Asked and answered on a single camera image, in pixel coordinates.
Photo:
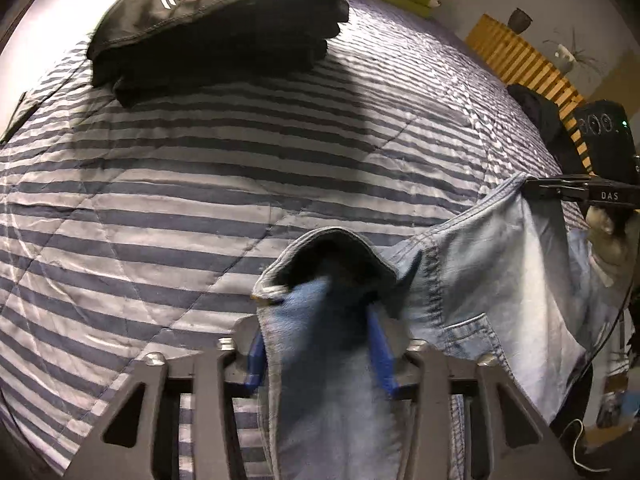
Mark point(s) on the dark vase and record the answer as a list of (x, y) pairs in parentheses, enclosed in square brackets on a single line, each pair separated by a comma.
[(520, 19)]

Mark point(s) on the yellow slatted panel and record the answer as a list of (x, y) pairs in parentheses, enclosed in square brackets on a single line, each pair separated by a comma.
[(515, 55)]

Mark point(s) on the striped blanket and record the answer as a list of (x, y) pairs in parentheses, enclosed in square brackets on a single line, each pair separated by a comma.
[(175, 185)]

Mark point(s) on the white plant ornament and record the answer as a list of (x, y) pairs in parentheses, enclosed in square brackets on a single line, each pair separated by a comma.
[(565, 52)]

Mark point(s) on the black folded clothes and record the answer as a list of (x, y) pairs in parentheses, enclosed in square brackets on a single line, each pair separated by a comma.
[(210, 20)]

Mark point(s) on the dark cloth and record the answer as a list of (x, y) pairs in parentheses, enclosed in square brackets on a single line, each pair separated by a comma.
[(537, 115)]

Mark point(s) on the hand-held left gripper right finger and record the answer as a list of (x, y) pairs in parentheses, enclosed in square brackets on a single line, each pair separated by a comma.
[(382, 360)]

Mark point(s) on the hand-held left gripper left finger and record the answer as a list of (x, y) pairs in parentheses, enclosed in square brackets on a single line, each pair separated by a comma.
[(255, 360)]

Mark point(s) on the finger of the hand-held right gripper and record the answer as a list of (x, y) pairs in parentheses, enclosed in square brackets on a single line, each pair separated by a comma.
[(555, 187)]

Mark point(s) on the light blue denim shirt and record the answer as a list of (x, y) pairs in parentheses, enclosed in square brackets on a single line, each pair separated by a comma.
[(475, 270)]

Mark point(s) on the person's right hand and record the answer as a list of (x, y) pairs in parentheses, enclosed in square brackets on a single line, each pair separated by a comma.
[(610, 245)]

